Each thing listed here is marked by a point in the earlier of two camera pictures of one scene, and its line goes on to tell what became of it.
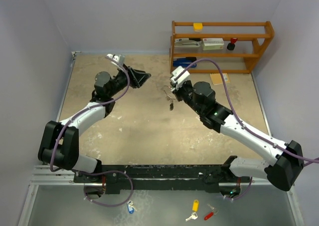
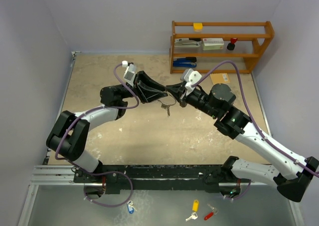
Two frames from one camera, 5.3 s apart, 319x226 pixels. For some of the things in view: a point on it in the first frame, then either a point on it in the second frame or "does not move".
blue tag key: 130,207 does not move
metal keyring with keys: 169,98 to 166,106
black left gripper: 133,74 to 141,85
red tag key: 215,211 does not move
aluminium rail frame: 44,175 does not move
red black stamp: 231,46 does not move
